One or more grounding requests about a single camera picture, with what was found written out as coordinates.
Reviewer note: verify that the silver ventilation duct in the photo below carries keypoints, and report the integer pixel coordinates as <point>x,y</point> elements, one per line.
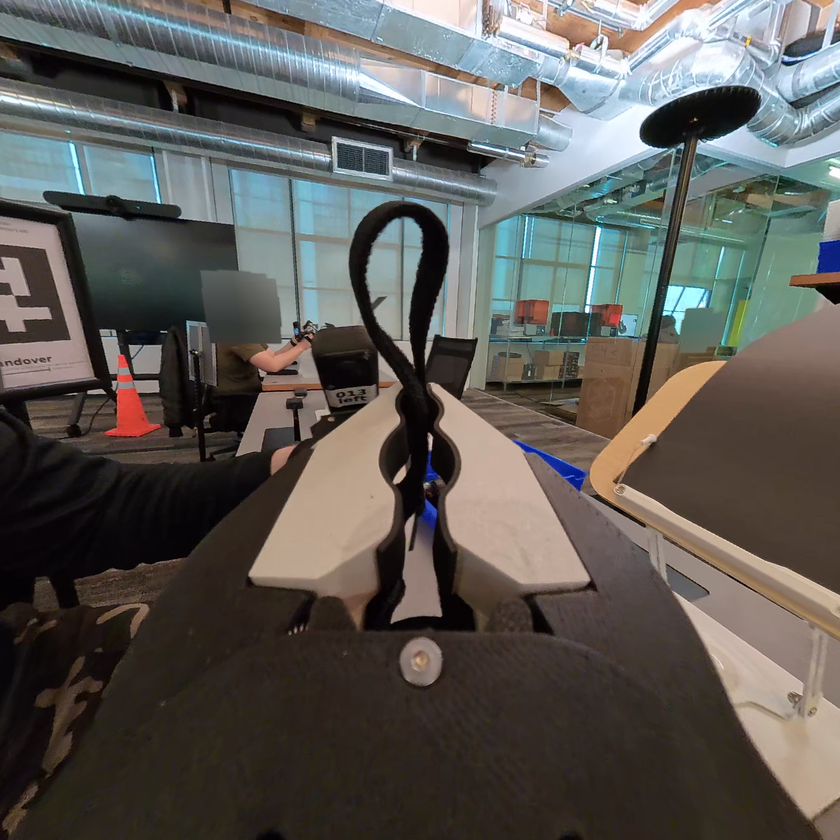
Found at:
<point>197,131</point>
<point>263,59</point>

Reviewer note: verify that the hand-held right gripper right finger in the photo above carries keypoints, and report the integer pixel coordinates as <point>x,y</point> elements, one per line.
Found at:
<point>519,525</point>

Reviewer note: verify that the orange traffic cone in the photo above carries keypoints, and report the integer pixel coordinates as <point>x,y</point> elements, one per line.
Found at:
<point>129,407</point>

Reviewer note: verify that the wooden standing desk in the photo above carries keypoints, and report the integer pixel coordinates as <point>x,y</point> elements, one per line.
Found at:
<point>817,280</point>

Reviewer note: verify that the person's camouflage pants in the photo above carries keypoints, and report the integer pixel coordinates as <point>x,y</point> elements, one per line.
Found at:
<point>53,709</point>

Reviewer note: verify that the small blue bin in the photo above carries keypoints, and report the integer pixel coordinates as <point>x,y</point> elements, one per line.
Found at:
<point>830,255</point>

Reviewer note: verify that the blue plastic bin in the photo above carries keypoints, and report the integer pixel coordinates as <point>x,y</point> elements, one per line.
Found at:
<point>558,470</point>

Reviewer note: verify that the black video bar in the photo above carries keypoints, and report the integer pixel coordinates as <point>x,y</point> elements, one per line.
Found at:
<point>112,204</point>

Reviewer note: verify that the white vent grille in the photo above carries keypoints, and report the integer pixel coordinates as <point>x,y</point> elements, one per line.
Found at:
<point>362,158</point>

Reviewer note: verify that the large black monitor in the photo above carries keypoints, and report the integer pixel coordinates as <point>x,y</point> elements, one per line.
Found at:
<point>145,276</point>

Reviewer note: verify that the black round-top pole stand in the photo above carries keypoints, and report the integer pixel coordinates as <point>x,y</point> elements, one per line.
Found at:
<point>696,118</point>

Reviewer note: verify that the person's left forearm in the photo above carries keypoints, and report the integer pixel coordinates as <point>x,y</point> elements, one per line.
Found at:
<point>118,499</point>

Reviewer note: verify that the person's left hand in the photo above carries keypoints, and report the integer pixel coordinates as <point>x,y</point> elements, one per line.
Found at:
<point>282,461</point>

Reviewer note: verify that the black office chair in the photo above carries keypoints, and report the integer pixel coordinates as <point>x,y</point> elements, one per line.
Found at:
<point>453,365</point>

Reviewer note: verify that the black framed tag sign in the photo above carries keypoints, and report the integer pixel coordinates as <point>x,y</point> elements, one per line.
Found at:
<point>40,302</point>

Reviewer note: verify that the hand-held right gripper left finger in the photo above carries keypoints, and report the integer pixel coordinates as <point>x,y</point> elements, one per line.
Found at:
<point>322,525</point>

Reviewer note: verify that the wooden board with black mat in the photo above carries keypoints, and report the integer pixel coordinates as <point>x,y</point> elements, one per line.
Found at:
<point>748,446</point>

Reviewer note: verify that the white board stand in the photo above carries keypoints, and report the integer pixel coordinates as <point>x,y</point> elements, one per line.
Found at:
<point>761,709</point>

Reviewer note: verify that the orange 3D printer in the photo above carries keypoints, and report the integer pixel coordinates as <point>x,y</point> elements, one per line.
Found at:
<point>607,316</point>
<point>532,313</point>

